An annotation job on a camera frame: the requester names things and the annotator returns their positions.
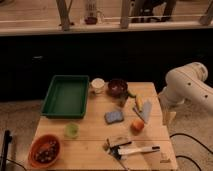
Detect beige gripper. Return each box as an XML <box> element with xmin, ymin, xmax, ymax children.
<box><xmin>161</xmin><ymin>102</ymin><xmax>176</xmax><ymax>125</ymax></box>

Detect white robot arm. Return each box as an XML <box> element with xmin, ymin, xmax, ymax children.
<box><xmin>158</xmin><ymin>62</ymin><xmax>213</xmax><ymax>126</ymax></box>

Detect white paper cup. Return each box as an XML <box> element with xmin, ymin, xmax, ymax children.
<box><xmin>91</xmin><ymin>78</ymin><xmax>105</xmax><ymax>94</ymax></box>

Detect green plastic cup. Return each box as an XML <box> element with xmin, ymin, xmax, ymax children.
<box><xmin>64</xmin><ymin>123</ymin><xmax>78</xmax><ymax>138</ymax></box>

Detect grey blue cloth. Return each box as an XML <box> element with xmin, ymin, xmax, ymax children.
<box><xmin>133</xmin><ymin>101</ymin><xmax>152</xmax><ymax>123</ymax></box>

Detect yellow banana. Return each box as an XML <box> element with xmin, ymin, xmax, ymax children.
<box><xmin>135</xmin><ymin>95</ymin><xmax>143</xmax><ymax>112</ymax></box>

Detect green cucumber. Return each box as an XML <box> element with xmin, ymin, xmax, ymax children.
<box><xmin>128</xmin><ymin>89</ymin><xmax>136</xmax><ymax>98</ymax></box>

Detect blue sponge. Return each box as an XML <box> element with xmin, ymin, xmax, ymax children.
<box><xmin>104</xmin><ymin>111</ymin><xmax>124</xmax><ymax>124</ymax></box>

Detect dark red bowl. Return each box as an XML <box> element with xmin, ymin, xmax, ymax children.
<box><xmin>107</xmin><ymin>79</ymin><xmax>128</xmax><ymax>97</ymax></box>

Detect brown wooden block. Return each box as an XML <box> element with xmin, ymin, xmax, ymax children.
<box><xmin>107</xmin><ymin>135</ymin><xmax>132</xmax><ymax>147</ymax></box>

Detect green plastic tray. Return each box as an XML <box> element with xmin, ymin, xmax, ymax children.
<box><xmin>42</xmin><ymin>75</ymin><xmax>89</xmax><ymax>119</ymax></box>

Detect orange bowl with beans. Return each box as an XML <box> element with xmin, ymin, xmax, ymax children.
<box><xmin>28</xmin><ymin>134</ymin><xmax>61</xmax><ymax>169</ymax></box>

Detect black stand at left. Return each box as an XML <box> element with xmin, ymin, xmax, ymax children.
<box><xmin>0</xmin><ymin>130</ymin><xmax>12</xmax><ymax>171</ymax></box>

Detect black cable on floor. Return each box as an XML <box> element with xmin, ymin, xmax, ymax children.
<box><xmin>169</xmin><ymin>132</ymin><xmax>213</xmax><ymax>171</ymax></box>

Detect white handled brush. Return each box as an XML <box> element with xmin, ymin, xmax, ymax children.
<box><xmin>118</xmin><ymin>146</ymin><xmax>160</xmax><ymax>155</ymax></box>

